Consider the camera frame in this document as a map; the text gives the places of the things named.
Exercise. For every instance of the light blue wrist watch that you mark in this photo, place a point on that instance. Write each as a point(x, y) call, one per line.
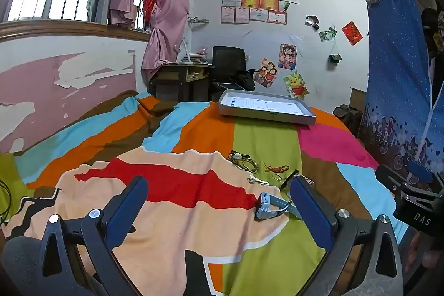
point(269, 209)

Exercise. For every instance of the group of wall certificates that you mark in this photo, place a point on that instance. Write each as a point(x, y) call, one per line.
point(256, 4)

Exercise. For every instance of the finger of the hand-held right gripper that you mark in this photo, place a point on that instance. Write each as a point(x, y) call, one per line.
point(390, 178)
point(421, 173)

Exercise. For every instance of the green wall photos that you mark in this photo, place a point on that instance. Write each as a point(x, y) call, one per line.
point(327, 34)

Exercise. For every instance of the colourful striped blanket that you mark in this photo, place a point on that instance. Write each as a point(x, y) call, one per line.
point(208, 143)

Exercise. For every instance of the silver comb hair clip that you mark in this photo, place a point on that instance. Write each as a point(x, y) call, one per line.
point(308, 181)

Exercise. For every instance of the small green hanging bag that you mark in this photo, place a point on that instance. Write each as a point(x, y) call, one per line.
point(335, 58)

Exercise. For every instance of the dark wooden desk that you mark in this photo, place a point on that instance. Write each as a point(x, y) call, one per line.
point(173, 81)

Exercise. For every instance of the blue patterned curtain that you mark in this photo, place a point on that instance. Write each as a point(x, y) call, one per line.
point(395, 74)

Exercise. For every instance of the dark suitcase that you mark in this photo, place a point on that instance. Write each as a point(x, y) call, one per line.
point(348, 121)

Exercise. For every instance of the black bag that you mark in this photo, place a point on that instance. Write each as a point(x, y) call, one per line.
point(245, 80)

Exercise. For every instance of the person's right hand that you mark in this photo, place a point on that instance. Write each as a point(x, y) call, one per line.
point(430, 256)

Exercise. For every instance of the cartoon family wall poster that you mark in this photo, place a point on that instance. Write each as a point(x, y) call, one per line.
point(266, 73)

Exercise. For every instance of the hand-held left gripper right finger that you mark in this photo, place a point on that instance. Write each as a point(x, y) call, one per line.
point(310, 209)

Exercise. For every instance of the yellow bear wall poster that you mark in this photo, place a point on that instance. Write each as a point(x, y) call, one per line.
point(296, 84)

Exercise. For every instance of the wooden board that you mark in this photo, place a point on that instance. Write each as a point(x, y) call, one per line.
point(358, 98)

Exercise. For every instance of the white desk lamp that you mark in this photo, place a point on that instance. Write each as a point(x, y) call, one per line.
point(185, 49)

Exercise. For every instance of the grey cardboard box lid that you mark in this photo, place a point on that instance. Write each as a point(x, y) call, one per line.
point(263, 117)

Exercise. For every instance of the metal wall rack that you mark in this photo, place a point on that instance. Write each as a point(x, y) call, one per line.
point(198, 20)

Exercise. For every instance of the red paper square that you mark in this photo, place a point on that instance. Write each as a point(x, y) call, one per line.
point(352, 33)

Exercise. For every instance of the long pink tied curtain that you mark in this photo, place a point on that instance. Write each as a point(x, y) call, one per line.
point(166, 15)

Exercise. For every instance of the cartoon boy wall poster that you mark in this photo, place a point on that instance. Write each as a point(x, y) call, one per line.
point(288, 56)

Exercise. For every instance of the white hair clip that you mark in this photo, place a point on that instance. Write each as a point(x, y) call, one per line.
point(258, 181)

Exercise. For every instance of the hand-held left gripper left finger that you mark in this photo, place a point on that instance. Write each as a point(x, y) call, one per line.
point(126, 209)

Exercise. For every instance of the stack of books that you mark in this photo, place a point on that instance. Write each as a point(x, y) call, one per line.
point(196, 58)

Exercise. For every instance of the white printed paper sheet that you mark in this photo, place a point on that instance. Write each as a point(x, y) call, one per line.
point(263, 103)

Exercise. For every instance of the black office chair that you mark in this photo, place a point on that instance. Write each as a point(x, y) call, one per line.
point(227, 63)

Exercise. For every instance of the dark wall photos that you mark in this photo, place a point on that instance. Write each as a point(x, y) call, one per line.
point(313, 22)

